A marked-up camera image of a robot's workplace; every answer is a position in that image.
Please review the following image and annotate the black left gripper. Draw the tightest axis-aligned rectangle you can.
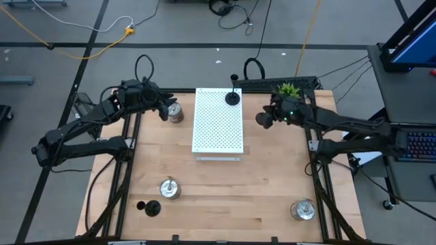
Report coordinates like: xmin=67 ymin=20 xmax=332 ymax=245
xmin=117 ymin=78 xmax=178 ymax=122

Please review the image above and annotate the grey floor bar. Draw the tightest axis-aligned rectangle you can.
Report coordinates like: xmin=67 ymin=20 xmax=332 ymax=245
xmin=0 ymin=76 xmax=35 ymax=86
xmin=3 ymin=0 xmax=68 ymax=7

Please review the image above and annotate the grey computer desk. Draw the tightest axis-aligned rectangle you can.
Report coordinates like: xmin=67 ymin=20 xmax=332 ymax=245
xmin=367 ymin=44 xmax=436 ymax=202

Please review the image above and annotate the black coiled floor cable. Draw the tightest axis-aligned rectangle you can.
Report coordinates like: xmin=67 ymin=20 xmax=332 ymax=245
xmin=208 ymin=0 xmax=255 ymax=37

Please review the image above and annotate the black aluminium table frame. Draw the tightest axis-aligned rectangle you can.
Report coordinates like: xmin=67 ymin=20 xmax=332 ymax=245
xmin=75 ymin=75 xmax=369 ymax=245

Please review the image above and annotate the black hanging cable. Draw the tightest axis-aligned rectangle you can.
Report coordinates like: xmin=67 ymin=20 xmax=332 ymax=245
xmin=243 ymin=0 xmax=273 ymax=81

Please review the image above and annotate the yellow power cable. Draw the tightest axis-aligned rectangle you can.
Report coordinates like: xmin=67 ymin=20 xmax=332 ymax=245
xmin=294 ymin=0 xmax=323 ymax=78

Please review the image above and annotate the white perforated metal shelf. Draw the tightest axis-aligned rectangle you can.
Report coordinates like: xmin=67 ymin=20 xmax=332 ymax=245
xmin=191 ymin=87 xmax=245 ymax=162

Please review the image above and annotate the backlit black keyboard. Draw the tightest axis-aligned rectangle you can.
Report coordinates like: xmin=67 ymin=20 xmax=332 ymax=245
xmin=391 ymin=130 xmax=436 ymax=163

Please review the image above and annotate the black mesh controller box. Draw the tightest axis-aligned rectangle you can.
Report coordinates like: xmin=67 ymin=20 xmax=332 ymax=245
xmin=72 ymin=92 xmax=97 ymax=119

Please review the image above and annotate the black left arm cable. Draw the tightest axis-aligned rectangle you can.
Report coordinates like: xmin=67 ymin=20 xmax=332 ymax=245
xmin=134 ymin=54 xmax=155 ymax=84

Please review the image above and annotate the computer monitor blue screen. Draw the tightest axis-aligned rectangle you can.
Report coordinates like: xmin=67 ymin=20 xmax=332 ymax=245
xmin=379 ymin=0 xmax=436 ymax=73

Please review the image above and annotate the silver cylindrical candle holder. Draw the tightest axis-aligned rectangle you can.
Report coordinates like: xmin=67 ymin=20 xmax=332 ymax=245
xmin=290 ymin=199 xmax=317 ymax=221
xmin=159 ymin=176 xmax=183 ymax=201
xmin=166 ymin=101 xmax=185 ymax=124

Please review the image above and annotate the black perforated metal panel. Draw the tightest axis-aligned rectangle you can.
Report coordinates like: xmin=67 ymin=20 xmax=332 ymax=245
xmin=234 ymin=76 xmax=320 ymax=91

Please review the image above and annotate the thin black cable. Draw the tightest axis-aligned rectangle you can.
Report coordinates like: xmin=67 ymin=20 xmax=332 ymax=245
xmin=331 ymin=60 xmax=371 ymax=91
xmin=334 ymin=65 xmax=373 ymax=104
xmin=317 ymin=54 xmax=370 ymax=79

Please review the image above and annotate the black table cable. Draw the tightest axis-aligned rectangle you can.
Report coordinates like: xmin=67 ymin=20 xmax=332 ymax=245
xmin=84 ymin=156 xmax=116 ymax=232

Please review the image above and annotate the black candlestick holder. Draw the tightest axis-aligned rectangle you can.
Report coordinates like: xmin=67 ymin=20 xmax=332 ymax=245
xmin=224 ymin=73 xmax=241 ymax=107
xmin=136 ymin=199 xmax=162 ymax=218

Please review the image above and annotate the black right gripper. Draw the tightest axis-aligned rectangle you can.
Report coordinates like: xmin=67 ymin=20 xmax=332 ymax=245
xmin=255 ymin=95 xmax=314 ymax=130

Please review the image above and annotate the green plant in white pot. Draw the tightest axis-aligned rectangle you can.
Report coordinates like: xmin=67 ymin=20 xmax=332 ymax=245
xmin=276 ymin=81 xmax=302 ymax=100

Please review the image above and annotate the yellow floor extension cable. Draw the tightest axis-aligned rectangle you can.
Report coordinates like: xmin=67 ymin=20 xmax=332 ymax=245
xmin=0 ymin=5 xmax=136 ymax=61

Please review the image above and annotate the white floor cable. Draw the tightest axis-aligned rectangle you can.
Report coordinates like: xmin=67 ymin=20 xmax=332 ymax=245
xmin=31 ymin=0 xmax=136 ymax=33

